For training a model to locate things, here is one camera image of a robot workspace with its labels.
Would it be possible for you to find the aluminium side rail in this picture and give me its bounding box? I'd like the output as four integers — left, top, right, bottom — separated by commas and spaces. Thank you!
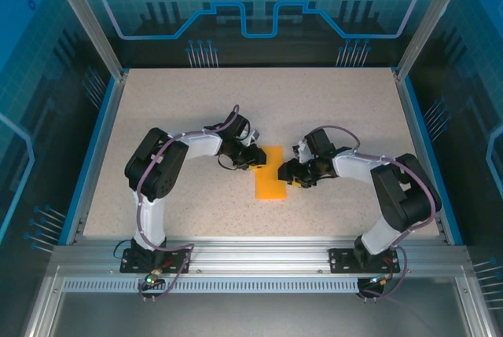
64, 73, 129, 246
392, 73, 463, 246

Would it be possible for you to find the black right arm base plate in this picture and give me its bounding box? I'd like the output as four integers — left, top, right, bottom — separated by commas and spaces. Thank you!
329, 247, 402, 274

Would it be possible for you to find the aluminium mounting rail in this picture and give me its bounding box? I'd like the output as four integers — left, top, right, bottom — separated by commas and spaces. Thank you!
53, 236, 471, 275

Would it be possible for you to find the slotted grey cable duct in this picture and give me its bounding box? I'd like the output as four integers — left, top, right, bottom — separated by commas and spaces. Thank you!
62, 277, 362, 295

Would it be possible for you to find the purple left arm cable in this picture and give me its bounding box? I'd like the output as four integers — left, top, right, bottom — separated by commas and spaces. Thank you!
133, 104, 241, 305

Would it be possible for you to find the small connector with green light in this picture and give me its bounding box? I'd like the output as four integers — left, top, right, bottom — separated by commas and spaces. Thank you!
367, 273, 394, 288
143, 269, 165, 289

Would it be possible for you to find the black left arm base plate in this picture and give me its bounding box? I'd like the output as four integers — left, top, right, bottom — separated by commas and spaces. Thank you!
119, 247, 192, 275

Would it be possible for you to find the orange paper sheet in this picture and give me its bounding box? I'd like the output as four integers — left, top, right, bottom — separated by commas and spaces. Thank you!
254, 145, 288, 200

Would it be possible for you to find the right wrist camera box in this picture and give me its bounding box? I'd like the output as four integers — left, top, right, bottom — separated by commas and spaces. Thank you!
293, 139, 312, 163

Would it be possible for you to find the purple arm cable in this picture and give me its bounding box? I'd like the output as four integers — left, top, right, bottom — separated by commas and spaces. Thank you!
133, 104, 241, 305
312, 125, 443, 303

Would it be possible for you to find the aluminium frame post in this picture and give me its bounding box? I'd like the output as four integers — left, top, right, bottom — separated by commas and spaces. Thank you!
395, 0, 475, 81
42, 0, 129, 81

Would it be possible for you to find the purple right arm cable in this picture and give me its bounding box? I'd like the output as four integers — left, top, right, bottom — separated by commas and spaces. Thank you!
312, 125, 443, 303

